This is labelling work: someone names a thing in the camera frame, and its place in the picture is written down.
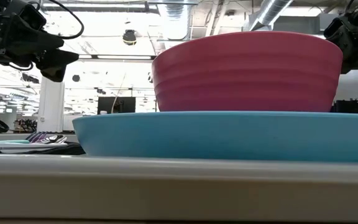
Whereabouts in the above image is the slanted silver ventilation duct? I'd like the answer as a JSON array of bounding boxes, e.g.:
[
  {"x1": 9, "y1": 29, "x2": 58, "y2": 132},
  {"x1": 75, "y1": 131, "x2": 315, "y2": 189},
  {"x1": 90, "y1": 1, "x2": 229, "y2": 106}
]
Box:
[{"x1": 249, "y1": 0, "x2": 292, "y2": 32}]

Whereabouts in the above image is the purple fork teal handle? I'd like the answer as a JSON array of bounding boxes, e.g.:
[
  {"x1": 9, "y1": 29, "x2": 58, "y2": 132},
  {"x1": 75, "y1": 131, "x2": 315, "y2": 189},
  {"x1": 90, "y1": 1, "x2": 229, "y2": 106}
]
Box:
[{"x1": 0, "y1": 131, "x2": 48, "y2": 145}]

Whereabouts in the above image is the straight silver ventilation duct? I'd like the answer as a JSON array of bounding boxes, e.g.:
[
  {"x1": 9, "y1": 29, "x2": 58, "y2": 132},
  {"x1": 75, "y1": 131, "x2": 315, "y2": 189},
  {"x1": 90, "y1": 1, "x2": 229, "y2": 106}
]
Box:
[{"x1": 157, "y1": 0, "x2": 195, "y2": 40}]

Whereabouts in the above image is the blue round plate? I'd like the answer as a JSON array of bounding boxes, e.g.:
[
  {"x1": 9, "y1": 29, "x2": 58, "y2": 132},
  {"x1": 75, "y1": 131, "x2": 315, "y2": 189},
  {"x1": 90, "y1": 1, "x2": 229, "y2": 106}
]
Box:
[{"x1": 72, "y1": 111, "x2": 358, "y2": 164}]

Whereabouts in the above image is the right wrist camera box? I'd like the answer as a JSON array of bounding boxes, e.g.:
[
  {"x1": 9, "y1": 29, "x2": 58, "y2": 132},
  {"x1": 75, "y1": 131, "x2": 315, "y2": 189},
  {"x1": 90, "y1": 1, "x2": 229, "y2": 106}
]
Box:
[{"x1": 323, "y1": 16, "x2": 356, "y2": 60}]

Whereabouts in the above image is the black smartphone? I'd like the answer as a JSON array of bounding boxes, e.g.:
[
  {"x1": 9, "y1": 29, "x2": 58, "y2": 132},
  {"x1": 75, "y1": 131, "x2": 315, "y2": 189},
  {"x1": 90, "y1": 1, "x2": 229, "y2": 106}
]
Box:
[{"x1": 0, "y1": 124, "x2": 86, "y2": 156}]

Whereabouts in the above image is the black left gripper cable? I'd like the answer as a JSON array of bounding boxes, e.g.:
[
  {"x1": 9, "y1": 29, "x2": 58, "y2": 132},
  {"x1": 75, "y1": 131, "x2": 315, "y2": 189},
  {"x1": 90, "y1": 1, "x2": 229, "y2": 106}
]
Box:
[{"x1": 37, "y1": 0, "x2": 85, "y2": 40}]

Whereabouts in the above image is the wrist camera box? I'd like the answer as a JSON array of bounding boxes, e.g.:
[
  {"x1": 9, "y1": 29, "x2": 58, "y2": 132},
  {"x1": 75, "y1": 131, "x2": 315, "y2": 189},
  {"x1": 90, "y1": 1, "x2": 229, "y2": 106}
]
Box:
[
  {"x1": 17, "y1": 3, "x2": 47, "y2": 31},
  {"x1": 323, "y1": 16, "x2": 356, "y2": 60}
]

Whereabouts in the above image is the long ceiling light strip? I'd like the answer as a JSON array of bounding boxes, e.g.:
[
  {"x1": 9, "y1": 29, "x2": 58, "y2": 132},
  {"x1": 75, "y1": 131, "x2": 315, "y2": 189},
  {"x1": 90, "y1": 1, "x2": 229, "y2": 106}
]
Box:
[{"x1": 78, "y1": 54, "x2": 154, "y2": 61}]

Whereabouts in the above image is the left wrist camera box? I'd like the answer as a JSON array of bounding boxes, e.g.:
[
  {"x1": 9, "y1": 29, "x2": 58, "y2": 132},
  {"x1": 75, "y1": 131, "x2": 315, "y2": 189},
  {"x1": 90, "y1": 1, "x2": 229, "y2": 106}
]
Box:
[{"x1": 17, "y1": 3, "x2": 47, "y2": 31}]

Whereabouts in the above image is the gray plastic tray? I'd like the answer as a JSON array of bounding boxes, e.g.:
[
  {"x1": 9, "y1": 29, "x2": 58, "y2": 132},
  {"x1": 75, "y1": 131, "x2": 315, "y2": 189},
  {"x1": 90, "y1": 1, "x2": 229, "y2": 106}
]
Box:
[{"x1": 0, "y1": 133, "x2": 358, "y2": 223}]

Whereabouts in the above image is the magenta plastic bowl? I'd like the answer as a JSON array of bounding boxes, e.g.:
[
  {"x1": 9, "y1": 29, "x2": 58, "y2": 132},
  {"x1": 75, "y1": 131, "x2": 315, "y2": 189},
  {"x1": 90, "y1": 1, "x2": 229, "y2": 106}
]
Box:
[{"x1": 151, "y1": 30, "x2": 344, "y2": 113}]

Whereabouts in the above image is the black monitor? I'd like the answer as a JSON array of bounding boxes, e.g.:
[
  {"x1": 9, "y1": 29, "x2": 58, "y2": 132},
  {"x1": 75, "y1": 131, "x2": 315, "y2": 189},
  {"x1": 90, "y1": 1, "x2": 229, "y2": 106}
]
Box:
[{"x1": 97, "y1": 96, "x2": 136, "y2": 114}]

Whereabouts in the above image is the black background equipment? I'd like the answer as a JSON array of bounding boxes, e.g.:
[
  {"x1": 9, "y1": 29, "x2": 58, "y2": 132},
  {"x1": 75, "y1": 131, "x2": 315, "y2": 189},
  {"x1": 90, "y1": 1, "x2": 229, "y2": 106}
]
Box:
[{"x1": 331, "y1": 98, "x2": 358, "y2": 114}]

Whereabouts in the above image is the black ceiling speaker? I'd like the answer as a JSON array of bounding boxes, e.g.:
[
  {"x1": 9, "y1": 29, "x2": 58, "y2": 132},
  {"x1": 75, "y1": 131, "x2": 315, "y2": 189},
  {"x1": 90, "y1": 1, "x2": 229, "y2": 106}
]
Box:
[{"x1": 122, "y1": 29, "x2": 137, "y2": 47}]

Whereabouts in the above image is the white pillar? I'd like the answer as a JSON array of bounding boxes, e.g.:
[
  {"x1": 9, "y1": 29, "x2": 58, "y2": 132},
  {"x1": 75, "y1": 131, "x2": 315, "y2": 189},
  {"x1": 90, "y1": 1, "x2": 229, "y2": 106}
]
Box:
[{"x1": 37, "y1": 76, "x2": 65, "y2": 133}]

